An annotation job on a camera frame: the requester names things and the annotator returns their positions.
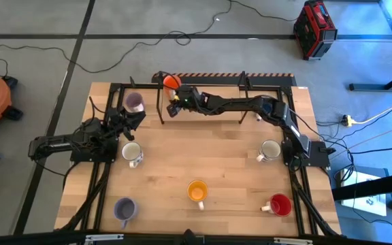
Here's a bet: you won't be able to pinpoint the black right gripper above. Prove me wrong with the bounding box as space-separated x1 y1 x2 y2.
166 85 203 118

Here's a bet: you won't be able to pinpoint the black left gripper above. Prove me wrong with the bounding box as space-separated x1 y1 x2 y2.
106 107 147 142

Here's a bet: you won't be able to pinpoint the blue white floral mug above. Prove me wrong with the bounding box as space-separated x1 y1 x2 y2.
120 141 145 169

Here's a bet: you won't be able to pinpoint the mauve faceted mug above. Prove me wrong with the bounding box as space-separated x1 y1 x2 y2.
124 91 146 114

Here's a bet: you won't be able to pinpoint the orange mug white handle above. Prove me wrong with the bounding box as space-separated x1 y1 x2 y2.
163 74 182 100

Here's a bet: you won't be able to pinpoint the lavender mug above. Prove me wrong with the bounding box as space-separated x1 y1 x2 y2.
113 197 139 229

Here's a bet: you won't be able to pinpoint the yellow mug white outside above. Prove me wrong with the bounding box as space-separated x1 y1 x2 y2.
186 179 210 211

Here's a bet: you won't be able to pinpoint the white dark patterned mug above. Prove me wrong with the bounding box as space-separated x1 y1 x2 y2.
256 139 282 163

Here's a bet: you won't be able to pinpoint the red mug white handle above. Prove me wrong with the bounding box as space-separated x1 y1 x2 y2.
260 193 293 218

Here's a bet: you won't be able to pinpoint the orange striped black strip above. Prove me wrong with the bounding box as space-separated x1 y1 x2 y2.
151 71 297 87

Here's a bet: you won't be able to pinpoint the red black tool box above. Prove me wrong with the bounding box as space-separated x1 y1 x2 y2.
293 0 339 61

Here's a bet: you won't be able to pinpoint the yellow power strip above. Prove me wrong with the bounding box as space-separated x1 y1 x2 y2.
340 114 354 128

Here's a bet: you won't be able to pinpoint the black stand leg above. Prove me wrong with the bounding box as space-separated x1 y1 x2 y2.
348 65 392 93

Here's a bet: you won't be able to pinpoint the white box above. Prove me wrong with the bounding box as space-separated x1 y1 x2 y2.
340 167 388 218

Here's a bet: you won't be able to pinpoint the black metal beam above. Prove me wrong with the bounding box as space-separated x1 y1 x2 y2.
331 169 392 202

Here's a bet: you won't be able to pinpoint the black frame wooden shelf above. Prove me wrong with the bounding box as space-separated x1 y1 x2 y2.
156 70 250 125

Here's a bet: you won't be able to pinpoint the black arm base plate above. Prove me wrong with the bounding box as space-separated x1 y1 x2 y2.
69 135 118 163
282 140 331 168

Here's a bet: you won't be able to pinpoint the long black floor cable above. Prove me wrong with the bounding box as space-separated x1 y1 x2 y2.
0 0 233 74

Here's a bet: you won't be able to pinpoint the silver frame bracket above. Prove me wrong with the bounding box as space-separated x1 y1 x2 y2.
273 237 313 245
84 233 125 243

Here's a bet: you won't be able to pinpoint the black rig frame beam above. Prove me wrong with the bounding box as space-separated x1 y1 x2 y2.
0 230 392 245

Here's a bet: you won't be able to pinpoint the black table frame rails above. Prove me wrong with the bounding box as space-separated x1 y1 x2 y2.
54 81 342 239

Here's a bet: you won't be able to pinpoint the white cable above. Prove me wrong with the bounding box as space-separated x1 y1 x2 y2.
350 104 392 125

